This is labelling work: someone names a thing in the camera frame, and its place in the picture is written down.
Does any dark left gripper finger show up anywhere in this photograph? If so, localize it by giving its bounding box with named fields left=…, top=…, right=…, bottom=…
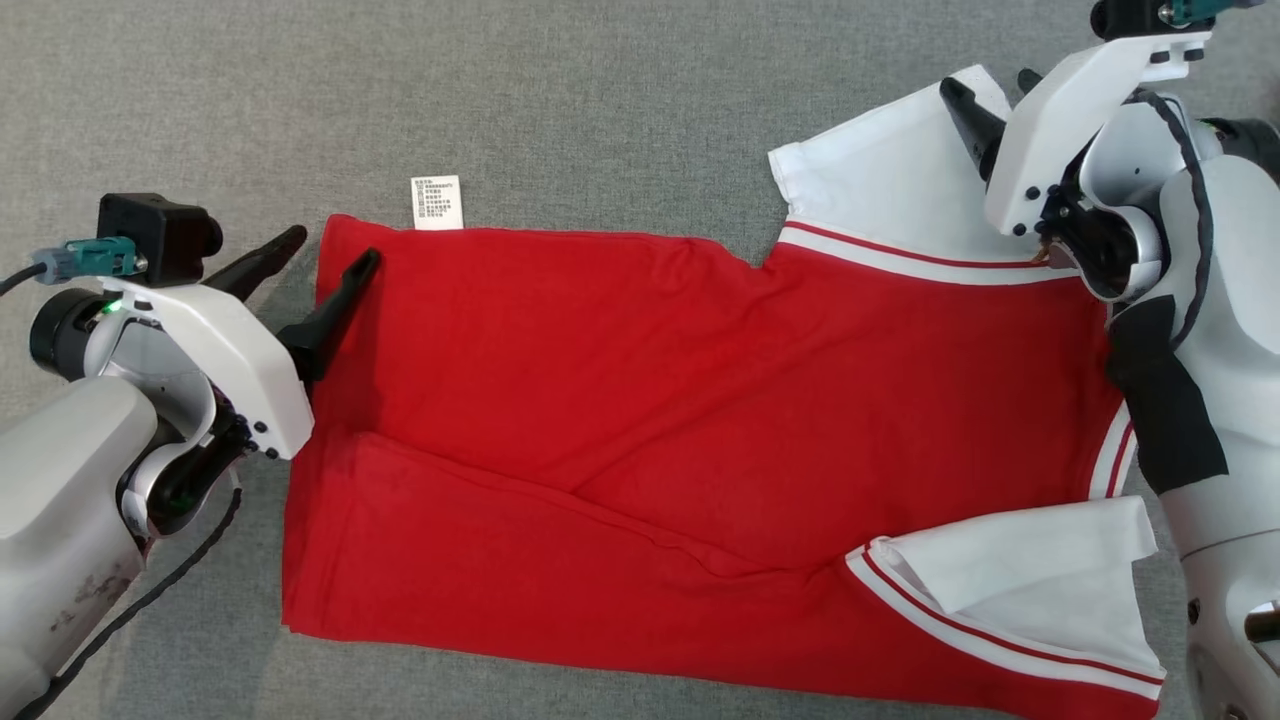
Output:
left=276, top=248, right=382, bottom=387
left=203, top=225, right=309, bottom=301

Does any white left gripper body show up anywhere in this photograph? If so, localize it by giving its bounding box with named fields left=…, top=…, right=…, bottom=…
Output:
left=100, top=282, right=317, bottom=462

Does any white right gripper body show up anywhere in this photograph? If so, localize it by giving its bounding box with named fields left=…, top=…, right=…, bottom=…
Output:
left=985, top=30, right=1213, bottom=238

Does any red t-shirt with white sleeves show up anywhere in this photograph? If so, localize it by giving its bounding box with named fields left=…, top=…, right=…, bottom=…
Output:
left=281, top=64, right=1167, bottom=720

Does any left camera cable teal connector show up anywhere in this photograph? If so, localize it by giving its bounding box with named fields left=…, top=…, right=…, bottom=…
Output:
left=0, top=237, right=141, bottom=296

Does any camera cable teal connector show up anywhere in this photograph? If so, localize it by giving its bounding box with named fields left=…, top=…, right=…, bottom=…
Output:
left=0, top=237, right=141, bottom=296
left=1160, top=0, right=1266, bottom=28

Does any right camera cable teal connector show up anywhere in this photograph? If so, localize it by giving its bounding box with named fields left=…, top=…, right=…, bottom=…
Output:
left=1160, top=0, right=1266, bottom=28

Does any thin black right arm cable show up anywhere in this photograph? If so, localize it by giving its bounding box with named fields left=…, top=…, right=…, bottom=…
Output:
left=1135, top=90, right=1217, bottom=351

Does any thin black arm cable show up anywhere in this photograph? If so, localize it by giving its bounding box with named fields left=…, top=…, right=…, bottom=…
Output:
left=1135, top=90, right=1217, bottom=351
left=15, top=485, right=244, bottom=720

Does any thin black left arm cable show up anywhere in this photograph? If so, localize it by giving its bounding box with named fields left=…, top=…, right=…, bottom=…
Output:
left=15, top=485, right=244, bottom=720

